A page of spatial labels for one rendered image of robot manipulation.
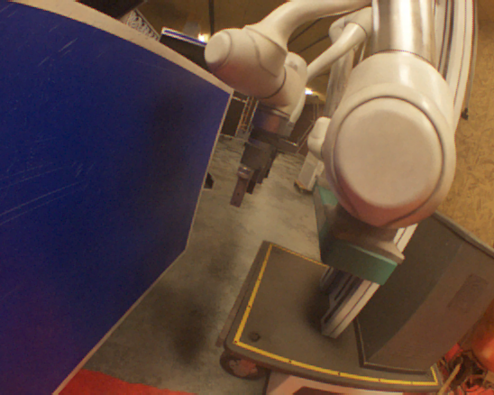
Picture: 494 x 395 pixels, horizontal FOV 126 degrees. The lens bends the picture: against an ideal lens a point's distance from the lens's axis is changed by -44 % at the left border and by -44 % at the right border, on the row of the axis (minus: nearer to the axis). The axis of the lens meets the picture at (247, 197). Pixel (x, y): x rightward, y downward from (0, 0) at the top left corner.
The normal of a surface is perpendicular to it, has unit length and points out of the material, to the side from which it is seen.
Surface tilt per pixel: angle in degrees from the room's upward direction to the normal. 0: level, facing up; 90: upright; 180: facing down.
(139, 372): 0
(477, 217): 90
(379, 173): 95
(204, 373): 0
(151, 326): 0
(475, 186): 90
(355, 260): 90
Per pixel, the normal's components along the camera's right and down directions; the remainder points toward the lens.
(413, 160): -0.62, 0.17
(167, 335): 0.32, -0.89
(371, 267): -0.25, 0.25
